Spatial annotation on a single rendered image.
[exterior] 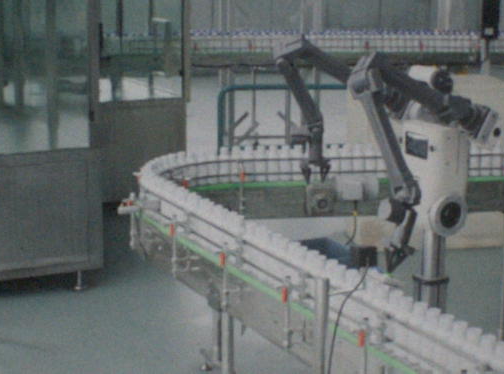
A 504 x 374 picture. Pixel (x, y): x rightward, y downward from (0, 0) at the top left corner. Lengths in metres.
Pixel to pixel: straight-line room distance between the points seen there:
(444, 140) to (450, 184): 0.17
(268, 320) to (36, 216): 3.31
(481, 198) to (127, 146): 4.03
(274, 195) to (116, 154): 3.74
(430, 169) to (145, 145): 5.35
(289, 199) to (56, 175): 1.90
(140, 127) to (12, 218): 2.47
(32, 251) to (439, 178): 3.52
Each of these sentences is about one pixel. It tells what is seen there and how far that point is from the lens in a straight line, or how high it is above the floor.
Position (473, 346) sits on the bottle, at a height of 1.13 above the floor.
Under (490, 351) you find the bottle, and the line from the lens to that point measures 2.87.
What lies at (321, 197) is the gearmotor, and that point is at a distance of 5.35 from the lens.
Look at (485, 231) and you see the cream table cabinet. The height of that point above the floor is 0.12.
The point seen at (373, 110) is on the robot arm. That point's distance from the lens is 3.51.
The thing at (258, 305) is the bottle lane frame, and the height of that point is 0.92.
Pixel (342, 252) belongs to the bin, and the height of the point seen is 0.92.
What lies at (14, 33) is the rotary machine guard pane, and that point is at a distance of 6.72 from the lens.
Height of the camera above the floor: 2.11
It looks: 12 degrees down
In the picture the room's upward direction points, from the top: straight up
